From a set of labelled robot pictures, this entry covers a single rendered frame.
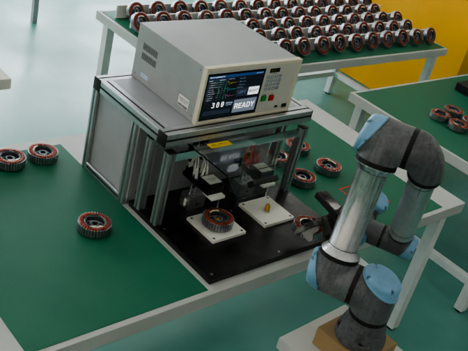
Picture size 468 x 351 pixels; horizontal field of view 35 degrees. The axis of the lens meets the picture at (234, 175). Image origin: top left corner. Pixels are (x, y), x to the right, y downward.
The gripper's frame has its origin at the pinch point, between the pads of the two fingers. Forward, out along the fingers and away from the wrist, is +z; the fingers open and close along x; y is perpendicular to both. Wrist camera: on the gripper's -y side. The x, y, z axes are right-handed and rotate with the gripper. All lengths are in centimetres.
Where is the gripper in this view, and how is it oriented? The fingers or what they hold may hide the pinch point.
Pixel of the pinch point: (306, 227)
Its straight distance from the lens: 261.0
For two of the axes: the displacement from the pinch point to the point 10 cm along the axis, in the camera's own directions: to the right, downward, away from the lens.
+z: -5.7, 3.6, 7.4
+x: 7.4, -1.6, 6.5
